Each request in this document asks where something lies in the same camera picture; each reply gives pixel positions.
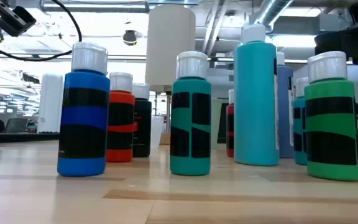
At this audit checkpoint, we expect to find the teal green small paint bottle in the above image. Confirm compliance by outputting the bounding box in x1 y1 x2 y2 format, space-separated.
169 51 213 177

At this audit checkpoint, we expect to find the white building pillar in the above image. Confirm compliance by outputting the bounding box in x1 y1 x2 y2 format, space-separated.
37 73 65 134

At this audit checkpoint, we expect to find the silver ventilation duct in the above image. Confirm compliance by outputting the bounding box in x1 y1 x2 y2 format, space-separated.
253 0 295 26

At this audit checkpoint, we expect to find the turquoise small paint bottle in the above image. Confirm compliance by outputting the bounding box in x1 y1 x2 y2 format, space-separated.
292 77 310 166

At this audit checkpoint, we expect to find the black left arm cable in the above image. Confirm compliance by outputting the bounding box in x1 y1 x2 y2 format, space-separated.
0 0 83 62

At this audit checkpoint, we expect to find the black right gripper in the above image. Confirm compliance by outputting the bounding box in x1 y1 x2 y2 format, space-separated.
314 17 358 65

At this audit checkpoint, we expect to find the blue small paint bottle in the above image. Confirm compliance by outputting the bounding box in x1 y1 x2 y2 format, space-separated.
57 42 111 177

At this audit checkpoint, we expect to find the orange small paint bottle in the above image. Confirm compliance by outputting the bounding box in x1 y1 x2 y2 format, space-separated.
106 72 135 163

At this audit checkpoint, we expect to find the large periwinkle paint bottle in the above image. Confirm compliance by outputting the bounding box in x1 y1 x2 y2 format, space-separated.
275 51 295 159

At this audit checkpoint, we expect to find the black small paint bottle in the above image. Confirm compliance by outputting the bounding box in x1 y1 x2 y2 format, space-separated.
132 82 152 158

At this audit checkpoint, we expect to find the mint green cup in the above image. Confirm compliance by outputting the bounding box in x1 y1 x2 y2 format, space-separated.
210 98 223 150

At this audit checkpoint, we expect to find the large turquoise paint bottle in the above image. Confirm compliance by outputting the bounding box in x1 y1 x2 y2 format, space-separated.
233 24 280 167

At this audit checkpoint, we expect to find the red small paint bottle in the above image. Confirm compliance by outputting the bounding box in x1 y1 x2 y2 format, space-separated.
226 88 235 158

